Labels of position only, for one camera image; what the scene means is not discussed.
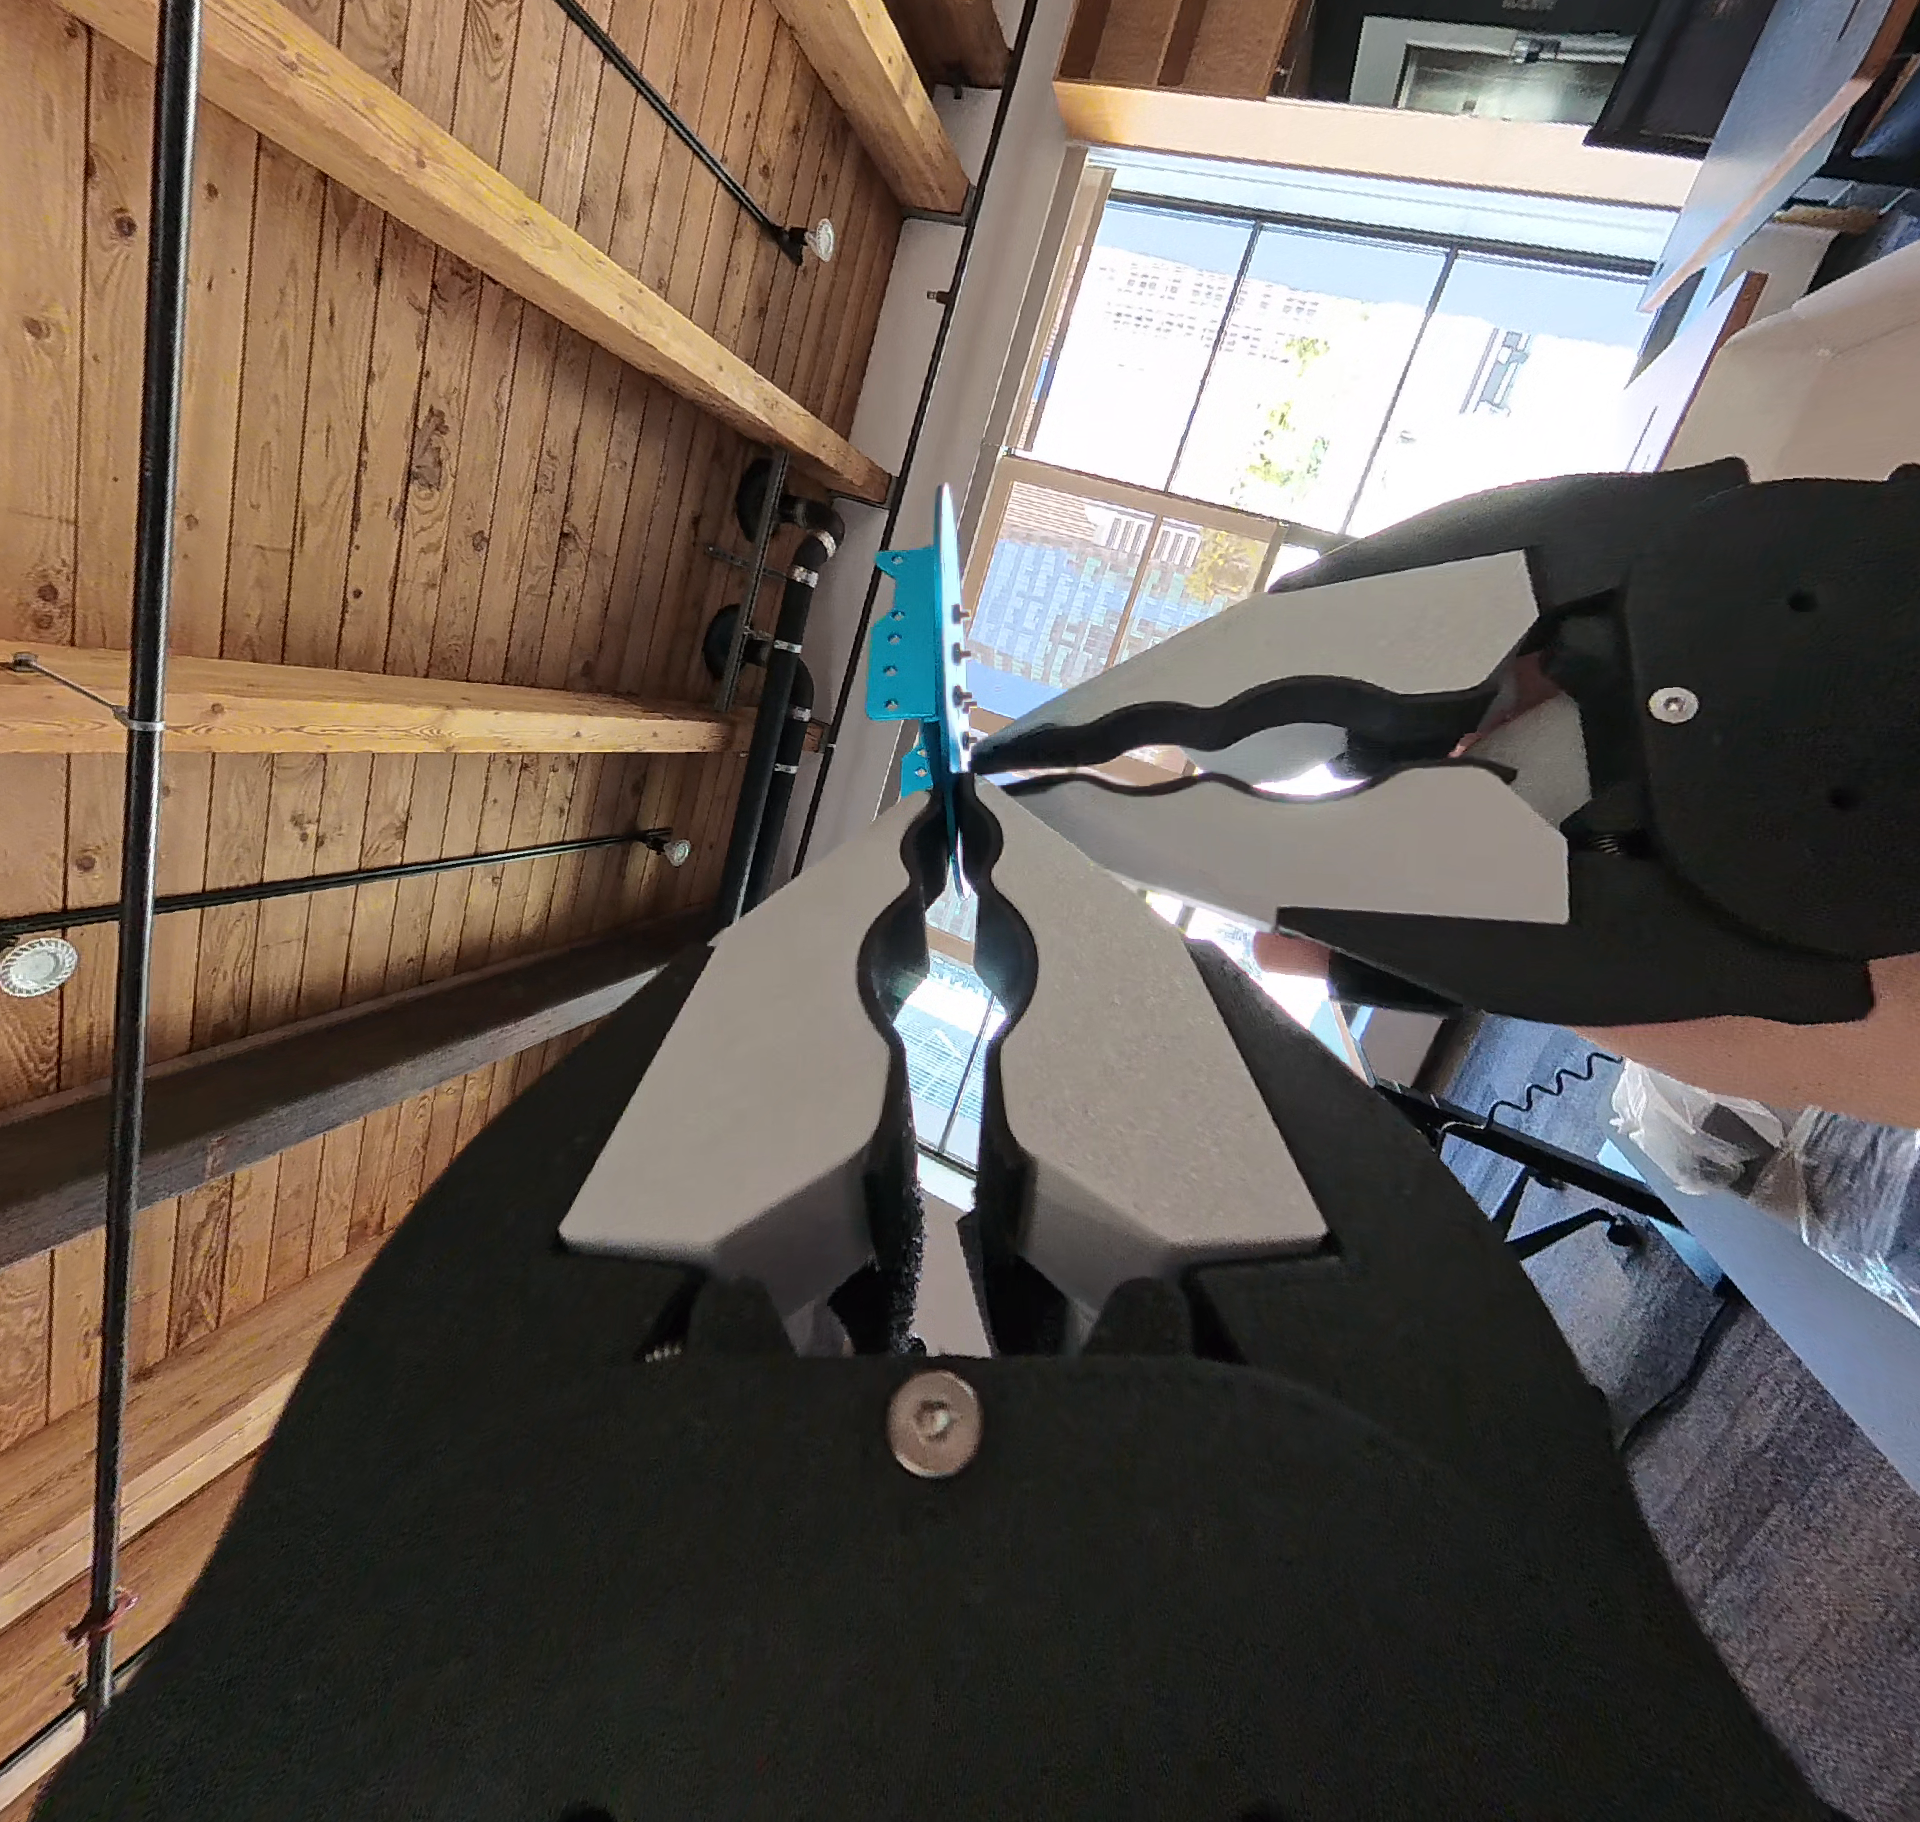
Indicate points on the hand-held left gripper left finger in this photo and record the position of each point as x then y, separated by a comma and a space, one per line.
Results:
751, 1103

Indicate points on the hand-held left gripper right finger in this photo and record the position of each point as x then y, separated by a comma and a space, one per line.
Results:
1155, 1103

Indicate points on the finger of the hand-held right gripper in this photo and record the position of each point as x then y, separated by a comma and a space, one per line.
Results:
1351, 856
1351, 622

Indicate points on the blue perforated metal bracket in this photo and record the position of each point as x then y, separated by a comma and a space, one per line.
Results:
917, 557

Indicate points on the person's right forearm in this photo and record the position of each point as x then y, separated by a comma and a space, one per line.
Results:
1800, 1065

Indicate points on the grey desk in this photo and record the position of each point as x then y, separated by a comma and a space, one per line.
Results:
1770, 1313

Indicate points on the person's right hand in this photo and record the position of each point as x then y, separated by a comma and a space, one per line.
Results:
1297, 952

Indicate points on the large window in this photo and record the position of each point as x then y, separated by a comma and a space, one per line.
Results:
1351, 353

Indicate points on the black ceiling pipes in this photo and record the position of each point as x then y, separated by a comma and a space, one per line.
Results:
782, 801

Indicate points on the wooden bookshelf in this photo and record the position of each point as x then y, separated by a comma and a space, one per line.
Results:
1170, 126

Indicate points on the black sprinkler pipe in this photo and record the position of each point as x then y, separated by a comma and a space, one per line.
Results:
143, 801

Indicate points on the black lighting rail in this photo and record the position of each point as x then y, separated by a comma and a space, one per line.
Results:
301, 892
632, 63

